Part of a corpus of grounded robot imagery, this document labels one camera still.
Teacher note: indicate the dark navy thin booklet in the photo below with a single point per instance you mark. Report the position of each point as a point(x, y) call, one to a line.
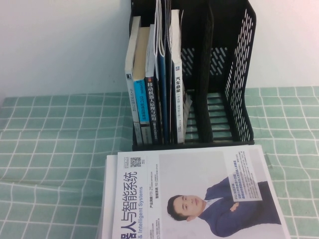
point(169, 112)

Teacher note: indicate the light blue spine book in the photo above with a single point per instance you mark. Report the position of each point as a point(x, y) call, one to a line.
point(141, 104)

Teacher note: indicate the grey spine paperback book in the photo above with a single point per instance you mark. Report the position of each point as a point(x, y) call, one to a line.
point(131, 99)

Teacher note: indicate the white spine car book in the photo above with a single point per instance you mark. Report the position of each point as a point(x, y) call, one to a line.
point(179, 99)

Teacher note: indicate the blue cover thin magazine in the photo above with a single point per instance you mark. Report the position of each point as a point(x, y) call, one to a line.
point(161, 87)

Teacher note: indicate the white magazine with man portrait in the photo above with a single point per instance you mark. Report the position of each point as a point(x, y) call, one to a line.
point(187, 179)

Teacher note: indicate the plain white book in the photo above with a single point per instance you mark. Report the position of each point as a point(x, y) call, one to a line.
point(108, 194)

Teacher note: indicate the black spine robot book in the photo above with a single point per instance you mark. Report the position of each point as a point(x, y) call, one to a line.
point(151, 104)

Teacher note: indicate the black mesh book holder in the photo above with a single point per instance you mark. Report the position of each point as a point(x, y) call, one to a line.
point(239, 74)

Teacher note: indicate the green checked tablecloth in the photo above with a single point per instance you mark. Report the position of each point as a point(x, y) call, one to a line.
point(49, 149)

